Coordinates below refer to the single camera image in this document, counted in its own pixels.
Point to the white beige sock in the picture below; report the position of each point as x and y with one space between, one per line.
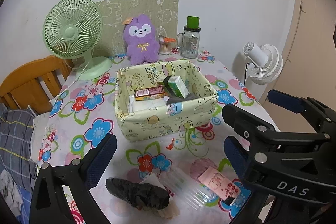
159 201

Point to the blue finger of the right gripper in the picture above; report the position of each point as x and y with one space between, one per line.
288 103
249 124

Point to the green desk fan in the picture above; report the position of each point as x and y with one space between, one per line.
71 30

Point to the yellow cartoon tissue pack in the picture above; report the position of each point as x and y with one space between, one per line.
152 93

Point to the pink sachet packet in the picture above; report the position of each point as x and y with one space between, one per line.
220 185

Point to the small cup orange lid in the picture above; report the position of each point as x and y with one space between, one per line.
166 44

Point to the glass jar green lid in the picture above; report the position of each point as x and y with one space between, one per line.
188 41

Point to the purple plush bunny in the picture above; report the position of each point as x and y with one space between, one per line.
139 36

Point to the clear plastic bag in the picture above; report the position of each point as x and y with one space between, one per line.
186 189

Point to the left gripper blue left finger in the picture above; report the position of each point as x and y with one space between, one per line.
49 204

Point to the black sock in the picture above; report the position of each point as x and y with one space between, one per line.
131 192

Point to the yellow cartoon fabric box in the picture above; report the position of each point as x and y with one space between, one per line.
157 121

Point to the olive cartoon cardboard panel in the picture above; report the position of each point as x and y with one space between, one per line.
163 15

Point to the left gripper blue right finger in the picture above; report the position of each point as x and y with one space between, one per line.
238 158

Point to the white standing fan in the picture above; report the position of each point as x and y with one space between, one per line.
267 62

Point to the floral tablecloth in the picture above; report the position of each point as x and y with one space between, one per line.
86 110

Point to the green tissue pack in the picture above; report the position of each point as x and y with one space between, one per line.
175 86

